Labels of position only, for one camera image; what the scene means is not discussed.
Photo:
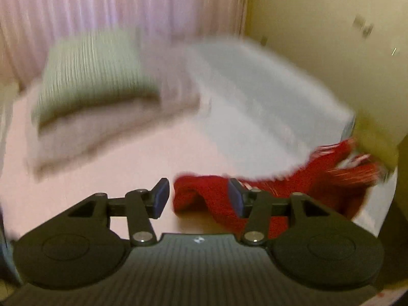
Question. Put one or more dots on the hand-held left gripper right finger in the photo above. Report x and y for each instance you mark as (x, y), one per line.
(236, 198)

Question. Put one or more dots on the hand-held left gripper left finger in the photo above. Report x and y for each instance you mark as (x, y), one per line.
(161, 197)

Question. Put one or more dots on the red patterned knit sweater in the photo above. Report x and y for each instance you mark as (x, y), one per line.
(220, 197)

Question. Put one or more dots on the pink bed sheet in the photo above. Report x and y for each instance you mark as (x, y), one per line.
(95, 191)

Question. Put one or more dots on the beige folded blanket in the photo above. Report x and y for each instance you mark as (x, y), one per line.
(95, 134)

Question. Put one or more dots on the grey striped blanket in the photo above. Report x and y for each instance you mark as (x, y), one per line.
(264, 102)

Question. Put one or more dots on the green striped pillow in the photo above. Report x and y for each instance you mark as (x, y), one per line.
(95, 76)

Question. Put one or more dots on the pink curtain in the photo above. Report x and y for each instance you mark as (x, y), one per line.
(121, 3)

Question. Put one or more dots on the wall switch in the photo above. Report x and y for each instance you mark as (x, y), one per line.
(363, 25)

